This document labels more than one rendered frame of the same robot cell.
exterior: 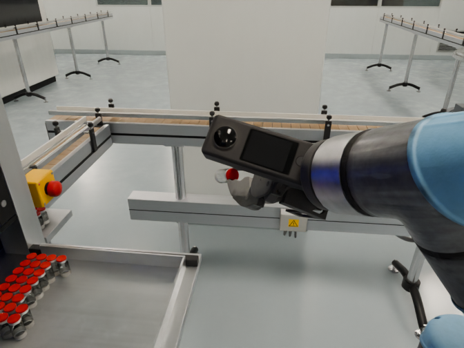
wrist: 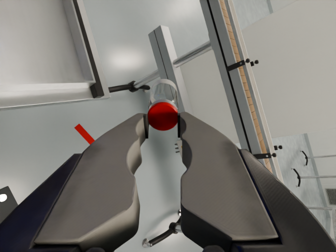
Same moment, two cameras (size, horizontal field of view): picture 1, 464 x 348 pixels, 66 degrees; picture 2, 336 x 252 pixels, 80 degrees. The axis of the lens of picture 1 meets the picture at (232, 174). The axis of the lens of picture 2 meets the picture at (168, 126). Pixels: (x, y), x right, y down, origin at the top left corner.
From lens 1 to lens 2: 0.40 m
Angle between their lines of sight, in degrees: 15
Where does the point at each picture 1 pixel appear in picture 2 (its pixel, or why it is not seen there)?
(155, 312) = (12, 72)
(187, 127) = (229, 45)
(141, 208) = (157, 39)
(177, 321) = (9, 101)
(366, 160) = not seen: outside the picture
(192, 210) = (169, 75)
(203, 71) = (277, 43)
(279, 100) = (271, 109)
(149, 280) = (56, 55)
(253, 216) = not seen: hidden behind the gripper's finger
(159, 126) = (222, 21)
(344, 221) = not seen: hidden behind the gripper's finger
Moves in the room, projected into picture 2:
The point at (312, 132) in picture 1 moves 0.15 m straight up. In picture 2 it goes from (257, 145) to (291, 140)
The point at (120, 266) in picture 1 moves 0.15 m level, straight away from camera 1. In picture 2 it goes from (63, 21) to (107, 5)
